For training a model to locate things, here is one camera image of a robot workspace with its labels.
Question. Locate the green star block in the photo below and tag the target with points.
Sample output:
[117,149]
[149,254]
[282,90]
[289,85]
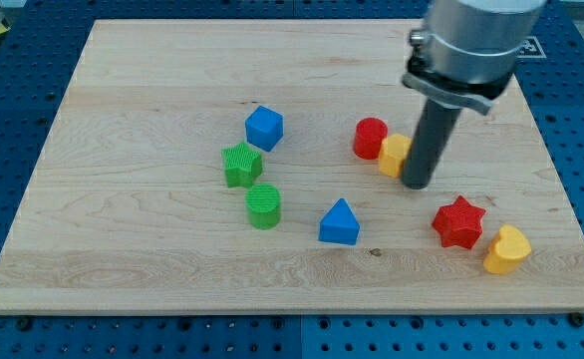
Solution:
[242,165]

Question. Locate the blue cube block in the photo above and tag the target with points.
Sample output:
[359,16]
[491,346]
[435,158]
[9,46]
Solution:
[264,128]

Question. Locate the yellow hexagon block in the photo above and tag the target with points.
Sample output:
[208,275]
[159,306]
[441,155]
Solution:
[392,155]

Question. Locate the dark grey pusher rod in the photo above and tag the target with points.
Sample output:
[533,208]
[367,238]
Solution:
[433,131]

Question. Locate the wooden board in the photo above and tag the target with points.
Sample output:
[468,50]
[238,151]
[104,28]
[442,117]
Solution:
[127,211]

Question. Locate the red cylinder block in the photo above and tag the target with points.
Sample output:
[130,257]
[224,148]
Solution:
[369,134]

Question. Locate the blue triangle block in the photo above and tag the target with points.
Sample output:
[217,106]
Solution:
[339,224]

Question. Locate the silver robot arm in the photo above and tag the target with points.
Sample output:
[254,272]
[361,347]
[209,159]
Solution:
[463,57]

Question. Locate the fiducial marker tag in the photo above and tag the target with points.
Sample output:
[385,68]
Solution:
[531,48]

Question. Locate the yellow heart block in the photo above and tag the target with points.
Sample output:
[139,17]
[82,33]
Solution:
[507,250]

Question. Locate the green cylinder block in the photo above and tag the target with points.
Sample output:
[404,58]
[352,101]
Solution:
[263,204]

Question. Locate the red star block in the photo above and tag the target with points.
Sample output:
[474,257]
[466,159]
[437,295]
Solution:
[459,223]

